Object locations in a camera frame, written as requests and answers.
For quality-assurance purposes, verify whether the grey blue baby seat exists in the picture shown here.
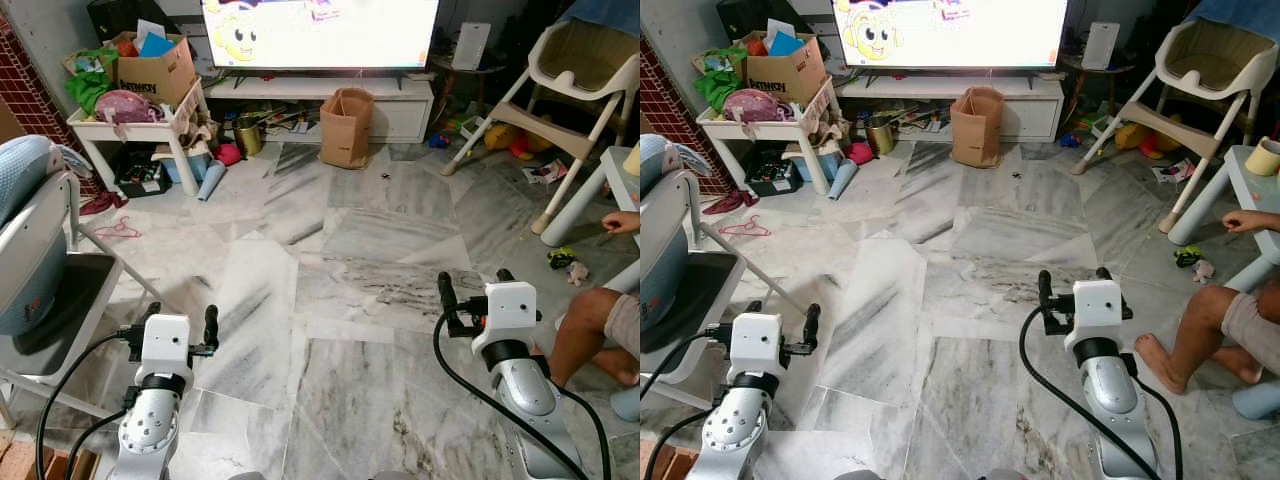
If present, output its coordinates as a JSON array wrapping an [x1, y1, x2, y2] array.
[[0, 134, 161, 426], [640, 132, 801, 406]]

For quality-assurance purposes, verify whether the person's bare leg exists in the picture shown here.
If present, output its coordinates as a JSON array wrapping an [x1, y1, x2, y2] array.
[[547, 286, 641, 389], [1134, 282, 1280, 395]]

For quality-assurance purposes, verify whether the light blue table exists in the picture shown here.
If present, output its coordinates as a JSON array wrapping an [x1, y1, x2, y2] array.
[[1167, 144, 1280, 293], [542, 144, 641, 291]]

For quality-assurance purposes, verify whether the dark red cloth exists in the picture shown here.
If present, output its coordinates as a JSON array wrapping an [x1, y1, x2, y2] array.
[[704, 189, 759, 215], [79, 191, 129, 217]]

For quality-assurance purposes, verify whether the printed magazine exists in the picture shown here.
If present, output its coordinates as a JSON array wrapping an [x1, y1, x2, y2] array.
[[521, 159, 570, 187], [1149, 157, 1197, 185]]

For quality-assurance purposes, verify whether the black box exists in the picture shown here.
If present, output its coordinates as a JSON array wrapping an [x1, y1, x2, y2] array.
[[744, 147, 802, 197], [114, 149, 172, 199]]

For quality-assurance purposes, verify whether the light blue rolled tube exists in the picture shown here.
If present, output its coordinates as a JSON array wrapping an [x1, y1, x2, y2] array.
[[827, 157, 860, 201], [196, 159, 229, 203]]

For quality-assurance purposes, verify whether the brown paper bag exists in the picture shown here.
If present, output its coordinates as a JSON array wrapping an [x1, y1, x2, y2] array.
[[319, 87, 375, 170], [949, 85, 1006, 169]]

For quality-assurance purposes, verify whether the small white table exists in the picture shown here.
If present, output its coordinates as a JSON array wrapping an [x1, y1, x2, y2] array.
[[67, 78, 212, 199], [696, 76, 840, 197]]

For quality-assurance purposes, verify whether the white television cabinet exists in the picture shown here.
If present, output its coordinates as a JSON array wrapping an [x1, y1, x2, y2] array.
[[204, 74, 437, 144], [837, 73, 1067, 142]]

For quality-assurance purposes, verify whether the gold metal can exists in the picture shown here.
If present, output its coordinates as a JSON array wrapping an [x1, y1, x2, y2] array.
[[864, 114, 899, 157], [232, 116, 267, 159]]

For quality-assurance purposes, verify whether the pink helmet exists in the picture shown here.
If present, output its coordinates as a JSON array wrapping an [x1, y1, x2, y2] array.
[[94, 89, 167, 125], [721, 87, 797, 124]]

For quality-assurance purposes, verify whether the green cloth bag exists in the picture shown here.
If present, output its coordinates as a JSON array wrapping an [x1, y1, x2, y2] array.
[[694, 46, 747, 114], [64, 47, 120, 117]]

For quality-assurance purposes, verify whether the white upright device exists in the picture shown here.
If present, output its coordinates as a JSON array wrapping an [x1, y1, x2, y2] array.
[[1081, 21, 1122, 72], [451, 21, 493, 72]]

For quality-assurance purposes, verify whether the white baby high chair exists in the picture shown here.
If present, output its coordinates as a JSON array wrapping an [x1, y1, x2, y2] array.
[[442, 17, 641, 237], [1071, 16, 1280, 235]]

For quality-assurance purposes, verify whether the printed cardboard box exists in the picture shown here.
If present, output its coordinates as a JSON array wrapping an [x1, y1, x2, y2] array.
[[109, 32, 199, 110], [739, 31, 830, 107]]

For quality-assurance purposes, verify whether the flat screen television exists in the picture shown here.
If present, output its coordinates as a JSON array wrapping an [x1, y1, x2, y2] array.
[[199, 0, 442, 73], [831, 0, 1070, 72]]

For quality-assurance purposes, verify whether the blue fabric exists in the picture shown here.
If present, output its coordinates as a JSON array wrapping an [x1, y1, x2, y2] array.
[[1194, 0, 1280, 42], [564, 0, 641, 37]]

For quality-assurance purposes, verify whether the black bag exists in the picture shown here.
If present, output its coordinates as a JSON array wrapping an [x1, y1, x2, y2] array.
[[717, 0, 777, 42], [87, 0, 152, 42]]

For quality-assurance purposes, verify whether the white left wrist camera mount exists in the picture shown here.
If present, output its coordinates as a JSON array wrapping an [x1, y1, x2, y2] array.
[[729, 312, 786, 378], [139, 314, 192, 377]]

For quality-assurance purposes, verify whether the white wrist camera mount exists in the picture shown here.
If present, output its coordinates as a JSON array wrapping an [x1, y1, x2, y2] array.
[[471, 282, 538, 359], [1063, 279, 1125, 357], [729, 312, 786, 378], [139, 314, 192, 377]]

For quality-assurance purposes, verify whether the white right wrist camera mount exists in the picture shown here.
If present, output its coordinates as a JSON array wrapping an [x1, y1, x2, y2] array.
[[471, 282, 538, 359], [1063, 279, 1125, 357]]

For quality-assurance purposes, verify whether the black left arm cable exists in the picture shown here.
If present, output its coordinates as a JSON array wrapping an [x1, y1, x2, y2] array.
[[35, 332, 134, 480], [641, 335, 723, 480]]

